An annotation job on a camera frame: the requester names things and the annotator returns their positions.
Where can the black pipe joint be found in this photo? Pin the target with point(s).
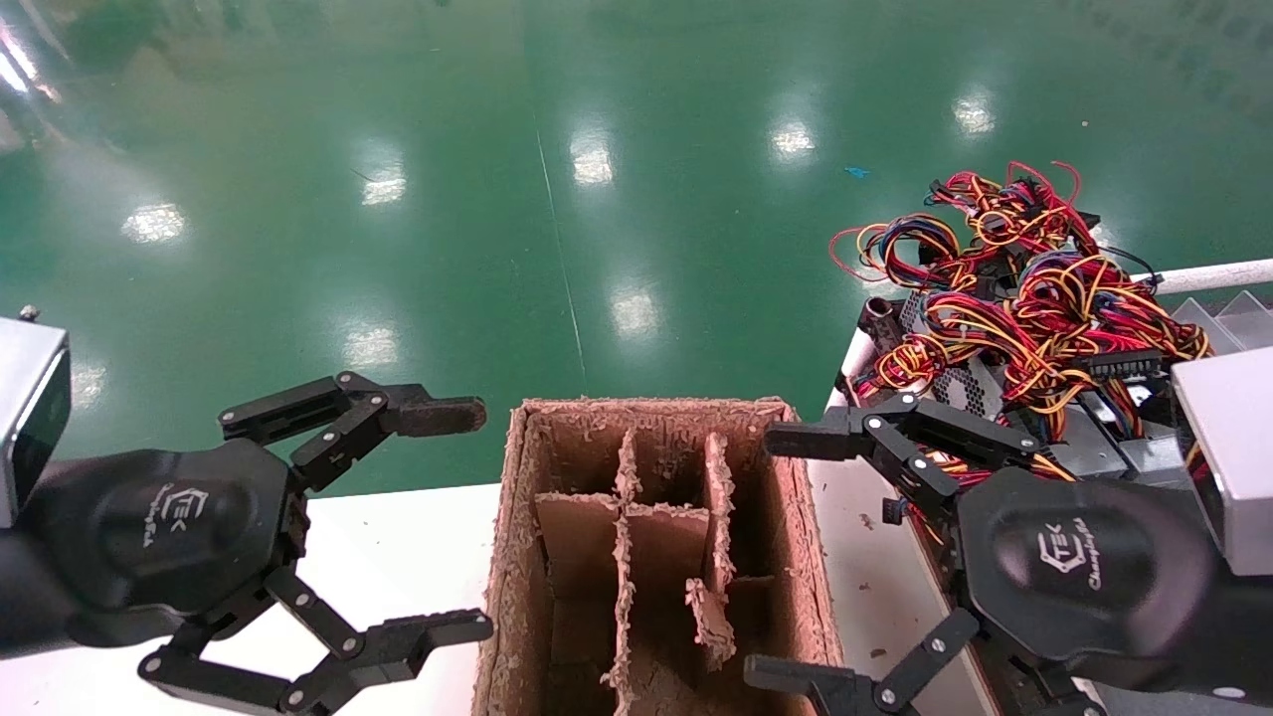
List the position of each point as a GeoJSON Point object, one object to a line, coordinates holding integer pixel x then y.
{"type": "Point", "coordinates": [880, 316]}

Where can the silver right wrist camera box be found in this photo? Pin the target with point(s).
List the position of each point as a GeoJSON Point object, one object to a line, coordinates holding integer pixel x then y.
{"type": "Point", "coordinates": [1228, 447]}

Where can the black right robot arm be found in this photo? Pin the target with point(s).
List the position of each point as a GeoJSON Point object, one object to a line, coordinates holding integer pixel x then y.
{"type": "Point", "coordinates": [1248, 636]}

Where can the clear plastic tray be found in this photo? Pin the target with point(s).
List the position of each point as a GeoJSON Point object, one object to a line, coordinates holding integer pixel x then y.
{"type": "Point", "coordinates": [1233, 318]}

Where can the white cart pipe rail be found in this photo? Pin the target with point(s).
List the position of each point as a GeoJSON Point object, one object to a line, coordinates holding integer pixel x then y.
{"type": "Point", "coordinates": [1218, 275]}
{"type": "Point", "coordinates": [855, 363]}

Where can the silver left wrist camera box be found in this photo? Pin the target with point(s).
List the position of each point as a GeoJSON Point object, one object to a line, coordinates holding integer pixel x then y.
{"type": "Point", "coordinates": [25, 418]}

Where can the cardboard cross divider panel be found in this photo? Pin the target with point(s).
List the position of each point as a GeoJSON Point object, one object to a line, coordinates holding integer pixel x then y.
{"type": "Point", "coordinates": [577, 547]}

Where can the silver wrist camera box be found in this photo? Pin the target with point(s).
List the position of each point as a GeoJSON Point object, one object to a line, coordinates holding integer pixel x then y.
{"type": "Point", "coordinates": [1228, 447]}
{"type": "Point", "coordinates": [25, 418]}

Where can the torn cardboard divider strip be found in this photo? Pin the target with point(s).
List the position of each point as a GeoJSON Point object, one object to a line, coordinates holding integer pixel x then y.
{"type": "Point", "coordinates": [716, 527]}
{"type": "Point", "coordinates": [625, 597]}

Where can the worn brown cardboard box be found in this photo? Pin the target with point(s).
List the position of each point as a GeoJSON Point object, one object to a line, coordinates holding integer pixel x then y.
{"type": "Point", "coordinates": [801, 557]}

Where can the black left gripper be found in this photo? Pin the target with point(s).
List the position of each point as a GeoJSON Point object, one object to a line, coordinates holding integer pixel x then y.
{"type": "Point", "coordinates": [169, 527]}

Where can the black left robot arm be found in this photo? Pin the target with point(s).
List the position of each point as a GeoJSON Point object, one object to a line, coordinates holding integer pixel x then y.
{"type": "Point", "coordinates": [25, 607]}

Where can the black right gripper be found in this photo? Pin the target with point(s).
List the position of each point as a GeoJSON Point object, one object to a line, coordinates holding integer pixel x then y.
{"type": "Point", "coordinates": [1084, 567]}

